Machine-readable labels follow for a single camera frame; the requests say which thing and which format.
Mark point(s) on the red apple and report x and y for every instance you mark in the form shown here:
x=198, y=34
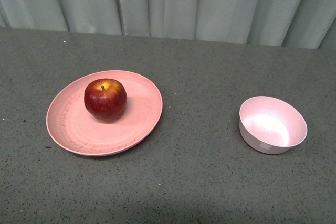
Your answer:
x=105, y=99

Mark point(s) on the pink plastic plate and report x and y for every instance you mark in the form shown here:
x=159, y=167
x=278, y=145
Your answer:
x=73, y=128

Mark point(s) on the light pink bowl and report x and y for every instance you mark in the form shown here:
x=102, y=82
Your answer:
x=270, y=125

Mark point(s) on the pale grey curtain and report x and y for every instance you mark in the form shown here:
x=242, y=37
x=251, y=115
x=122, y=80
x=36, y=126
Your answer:
x=292, y=23

